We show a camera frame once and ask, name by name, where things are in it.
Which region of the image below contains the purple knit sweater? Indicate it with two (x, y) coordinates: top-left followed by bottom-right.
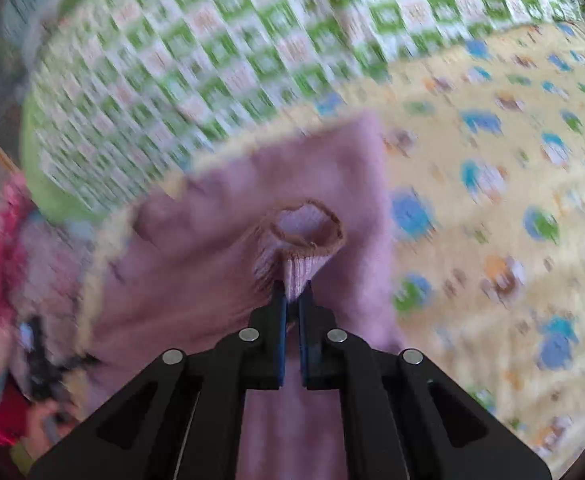
(74, 109), (409, 480)

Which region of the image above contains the yellow bear print bedsheet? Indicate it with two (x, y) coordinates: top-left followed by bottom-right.
(82, 24), (585, 478)

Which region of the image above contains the green white patterned quilt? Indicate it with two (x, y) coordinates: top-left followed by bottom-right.
(21, 0), (585, 222)

